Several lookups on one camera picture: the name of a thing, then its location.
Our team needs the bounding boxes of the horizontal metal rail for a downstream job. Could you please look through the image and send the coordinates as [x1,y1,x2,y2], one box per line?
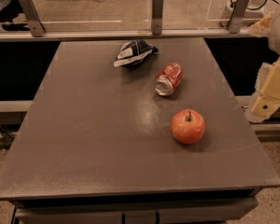
[0,28,250,42]

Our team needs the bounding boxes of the red apple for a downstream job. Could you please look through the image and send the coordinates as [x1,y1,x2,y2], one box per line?
[171,109,205,145]

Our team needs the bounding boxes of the black cable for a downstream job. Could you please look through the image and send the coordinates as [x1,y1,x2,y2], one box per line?
[229,0,280,11]

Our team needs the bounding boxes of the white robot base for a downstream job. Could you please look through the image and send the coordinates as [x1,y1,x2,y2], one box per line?
[220,0,268,27]

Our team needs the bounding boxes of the crushed red soda can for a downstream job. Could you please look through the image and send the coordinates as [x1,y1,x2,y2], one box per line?
[154,63,183,96]

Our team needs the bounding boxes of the middle metal rail bracket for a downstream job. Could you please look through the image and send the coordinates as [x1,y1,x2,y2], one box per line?
[151,0,163,35]

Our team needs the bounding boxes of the metal rail bracket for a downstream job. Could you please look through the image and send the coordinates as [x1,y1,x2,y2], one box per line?
[227,0,249,34]
[19,0,45,37]
[151,0,163,35]

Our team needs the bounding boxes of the right metal rail bracket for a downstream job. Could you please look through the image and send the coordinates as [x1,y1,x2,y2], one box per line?
[227,0,249,34]

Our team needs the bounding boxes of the crumpled blue white chip bag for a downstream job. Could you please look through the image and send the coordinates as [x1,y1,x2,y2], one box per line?
[114,39,159,68]

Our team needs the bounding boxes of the left metal rail bracket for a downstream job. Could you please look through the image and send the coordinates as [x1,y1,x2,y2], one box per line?
[19,0,45,37]

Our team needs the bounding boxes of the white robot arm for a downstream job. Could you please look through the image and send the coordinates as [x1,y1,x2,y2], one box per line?
[245,5,280,123]

